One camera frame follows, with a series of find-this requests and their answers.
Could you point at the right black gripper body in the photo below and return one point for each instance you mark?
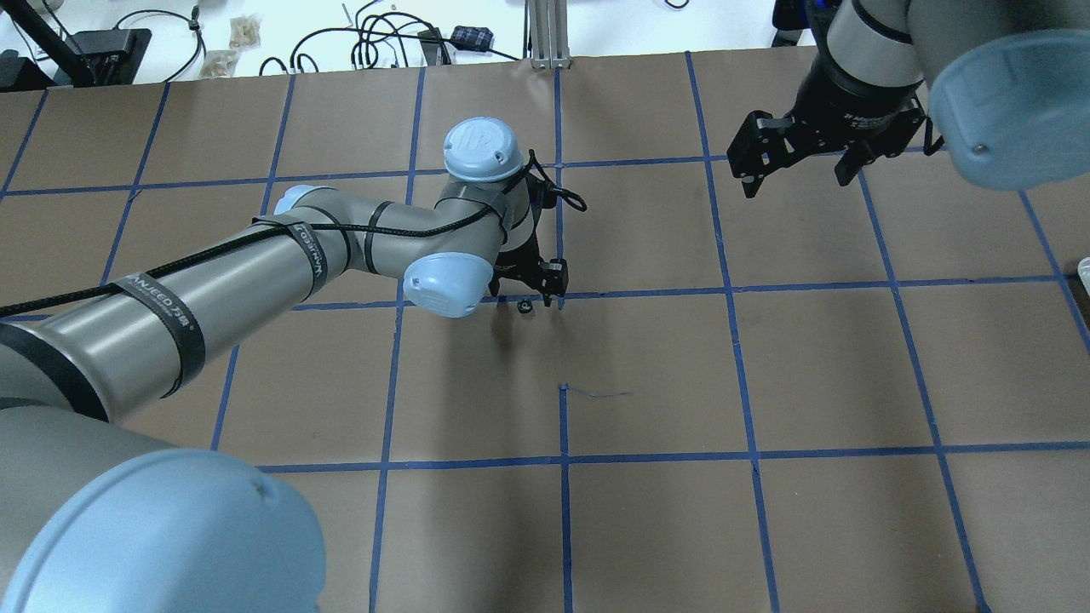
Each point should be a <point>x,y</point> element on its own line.
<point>839,104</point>

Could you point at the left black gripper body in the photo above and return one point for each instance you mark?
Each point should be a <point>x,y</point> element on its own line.
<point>521,253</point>

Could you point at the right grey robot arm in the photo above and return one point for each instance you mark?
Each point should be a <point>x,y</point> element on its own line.
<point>1002,86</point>

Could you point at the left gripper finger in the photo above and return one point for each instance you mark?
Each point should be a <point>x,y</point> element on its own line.
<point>552,280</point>

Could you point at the silver metal tray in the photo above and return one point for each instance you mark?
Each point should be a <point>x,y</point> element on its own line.
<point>1083,273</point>

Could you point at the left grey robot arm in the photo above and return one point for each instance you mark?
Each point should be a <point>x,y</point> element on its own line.
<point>97,518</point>

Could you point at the small blue checkered device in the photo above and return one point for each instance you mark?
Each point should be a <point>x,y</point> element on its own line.
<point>472,38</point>

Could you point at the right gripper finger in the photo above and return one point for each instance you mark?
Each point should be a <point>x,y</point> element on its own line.
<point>760,147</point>
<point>890,143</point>

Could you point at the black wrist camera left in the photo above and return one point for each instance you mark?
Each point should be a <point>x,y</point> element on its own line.
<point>545,194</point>

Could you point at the aluminium frame post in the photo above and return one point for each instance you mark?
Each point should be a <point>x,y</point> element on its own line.
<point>547,44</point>

